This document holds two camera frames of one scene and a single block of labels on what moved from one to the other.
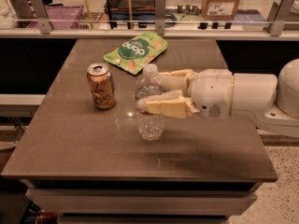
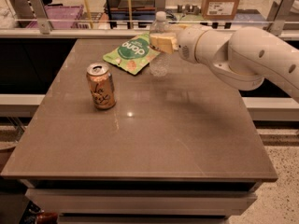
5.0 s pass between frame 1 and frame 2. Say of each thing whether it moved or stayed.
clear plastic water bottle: moved
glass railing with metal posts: stayed
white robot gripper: moved
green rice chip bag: stayed
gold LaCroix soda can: stayed
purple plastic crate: stayed
